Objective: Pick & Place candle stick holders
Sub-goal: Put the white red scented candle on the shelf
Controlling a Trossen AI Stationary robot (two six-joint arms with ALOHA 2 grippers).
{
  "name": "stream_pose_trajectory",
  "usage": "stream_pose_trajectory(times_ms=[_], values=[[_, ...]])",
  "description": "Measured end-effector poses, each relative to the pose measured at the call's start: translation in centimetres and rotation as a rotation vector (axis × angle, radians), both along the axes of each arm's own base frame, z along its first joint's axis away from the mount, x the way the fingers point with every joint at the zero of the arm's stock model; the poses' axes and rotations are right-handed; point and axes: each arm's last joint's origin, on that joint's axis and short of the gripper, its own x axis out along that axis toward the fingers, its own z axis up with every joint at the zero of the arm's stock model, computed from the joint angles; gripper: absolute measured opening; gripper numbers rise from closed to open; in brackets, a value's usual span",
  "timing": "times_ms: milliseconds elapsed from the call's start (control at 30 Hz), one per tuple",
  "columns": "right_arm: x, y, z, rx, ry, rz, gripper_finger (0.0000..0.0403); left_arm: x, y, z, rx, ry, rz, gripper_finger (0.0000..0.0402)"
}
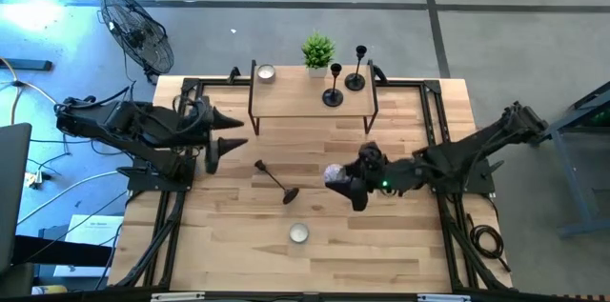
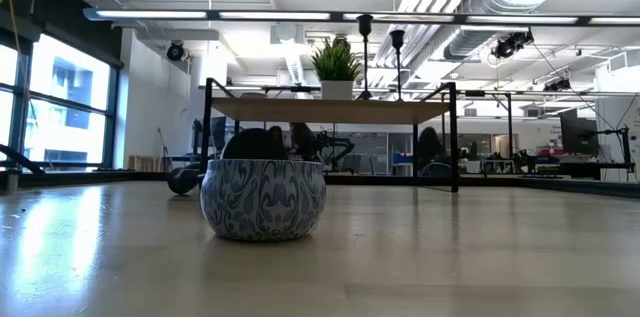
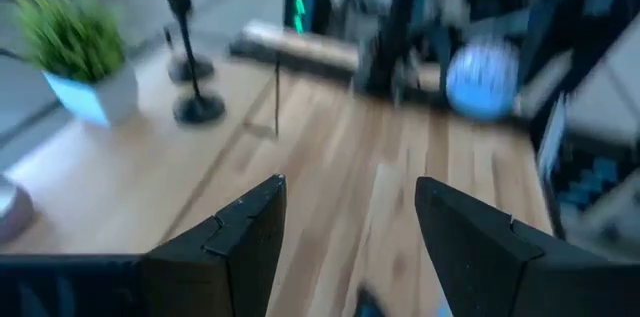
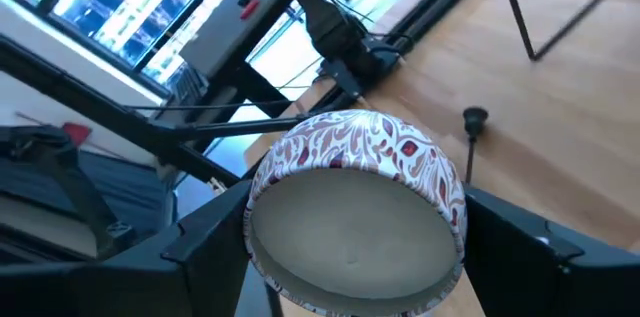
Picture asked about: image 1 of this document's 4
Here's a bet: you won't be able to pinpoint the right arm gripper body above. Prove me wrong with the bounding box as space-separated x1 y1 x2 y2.
353 142 397 212

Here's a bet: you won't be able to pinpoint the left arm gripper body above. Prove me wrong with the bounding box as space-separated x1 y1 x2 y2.
189 96 221 175

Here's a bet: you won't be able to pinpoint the dark leaf-print candle tin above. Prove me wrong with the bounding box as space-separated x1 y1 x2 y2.
323 163 348 187

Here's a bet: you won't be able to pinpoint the black metal candlestick holder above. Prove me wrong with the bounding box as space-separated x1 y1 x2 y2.
254 158 301 206
321 62 345 109
344 45 369 92

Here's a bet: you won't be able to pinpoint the patterned candle tin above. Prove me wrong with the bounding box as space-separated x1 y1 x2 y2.
256 64 277 85

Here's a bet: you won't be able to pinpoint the blue floral candle tin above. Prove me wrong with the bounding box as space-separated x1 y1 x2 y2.
289 222 311 245

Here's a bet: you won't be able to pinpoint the wooden shelf black legs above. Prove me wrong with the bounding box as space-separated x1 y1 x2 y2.
247 58 380 137

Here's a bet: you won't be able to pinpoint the green plant white pot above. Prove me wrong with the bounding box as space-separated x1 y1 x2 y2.
300 30 336 79

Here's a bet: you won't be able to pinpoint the black floor fan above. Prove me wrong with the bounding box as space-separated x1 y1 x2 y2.
97 0 175 86

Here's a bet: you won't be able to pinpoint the white paper sheet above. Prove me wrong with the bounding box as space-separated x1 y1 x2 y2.
53 214 126 278

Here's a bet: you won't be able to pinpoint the silver aluminium bar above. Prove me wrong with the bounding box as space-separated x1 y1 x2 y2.
417 292 473 302
150 292 207 302

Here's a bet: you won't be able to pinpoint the white power adapter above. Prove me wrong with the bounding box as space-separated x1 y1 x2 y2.
24 171 49 189

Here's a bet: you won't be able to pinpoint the black desk bar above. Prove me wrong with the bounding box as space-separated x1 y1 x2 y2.
11 234 114 269

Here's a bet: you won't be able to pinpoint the grey metal stand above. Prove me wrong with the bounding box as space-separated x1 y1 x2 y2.
538 81 610 240

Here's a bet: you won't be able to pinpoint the dark grey panel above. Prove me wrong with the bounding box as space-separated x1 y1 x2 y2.
0 123 33 274

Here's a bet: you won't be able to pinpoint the black floor bar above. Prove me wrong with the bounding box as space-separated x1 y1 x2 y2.
0 58 53 72

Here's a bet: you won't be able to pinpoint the black metal table frame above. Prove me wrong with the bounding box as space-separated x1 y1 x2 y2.
110 64 515 293

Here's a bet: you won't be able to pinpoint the coiled black cable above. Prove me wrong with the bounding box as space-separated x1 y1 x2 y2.
465 212 514 274

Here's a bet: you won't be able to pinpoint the white floor cable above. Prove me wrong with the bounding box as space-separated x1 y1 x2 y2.
16 170 121 226

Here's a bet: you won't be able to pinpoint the beige floor cable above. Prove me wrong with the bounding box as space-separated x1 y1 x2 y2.
0 56 61 106

